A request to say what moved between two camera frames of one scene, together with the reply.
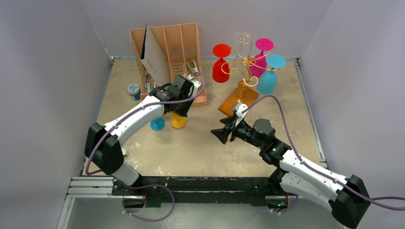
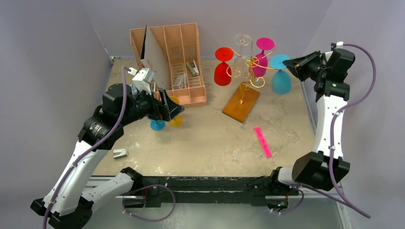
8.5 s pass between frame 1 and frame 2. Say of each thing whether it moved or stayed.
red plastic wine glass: moved
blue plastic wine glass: stayed
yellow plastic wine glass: stayed
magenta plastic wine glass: stayed
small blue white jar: stayed
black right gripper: moved
